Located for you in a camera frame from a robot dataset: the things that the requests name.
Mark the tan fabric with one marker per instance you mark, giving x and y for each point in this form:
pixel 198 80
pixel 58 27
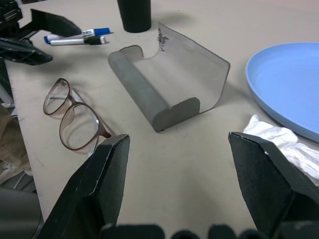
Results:
pixel 12 139

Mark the pale round plastic plate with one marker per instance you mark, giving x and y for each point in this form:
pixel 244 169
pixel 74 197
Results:
pixel 289 82

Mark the black capped silver marker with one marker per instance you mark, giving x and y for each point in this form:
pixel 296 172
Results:
pixel 67 41

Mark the black pen cup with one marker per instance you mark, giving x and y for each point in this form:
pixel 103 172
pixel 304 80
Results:
pixel 135 15

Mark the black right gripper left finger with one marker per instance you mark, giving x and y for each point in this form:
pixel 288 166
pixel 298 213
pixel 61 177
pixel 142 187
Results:
pixel 99 179

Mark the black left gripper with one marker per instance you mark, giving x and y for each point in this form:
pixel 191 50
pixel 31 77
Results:
pixel 10 22

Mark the white tissue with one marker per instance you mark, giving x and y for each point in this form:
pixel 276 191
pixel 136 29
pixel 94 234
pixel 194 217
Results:
pixel 281 139

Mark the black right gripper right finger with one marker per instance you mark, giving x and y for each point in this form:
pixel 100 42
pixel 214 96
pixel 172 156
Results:
pixel 264 184

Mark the grey rounded robot body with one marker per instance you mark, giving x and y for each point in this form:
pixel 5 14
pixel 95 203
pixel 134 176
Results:
pixel 17 214

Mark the brown framed glasses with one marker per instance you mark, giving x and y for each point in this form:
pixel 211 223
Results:
pixel 70 99

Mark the grey glasses case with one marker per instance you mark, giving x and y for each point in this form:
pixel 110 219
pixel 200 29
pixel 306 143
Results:
pixel 174 74

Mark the blue capped white marker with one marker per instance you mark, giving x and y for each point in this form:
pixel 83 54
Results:
pixel 101 31

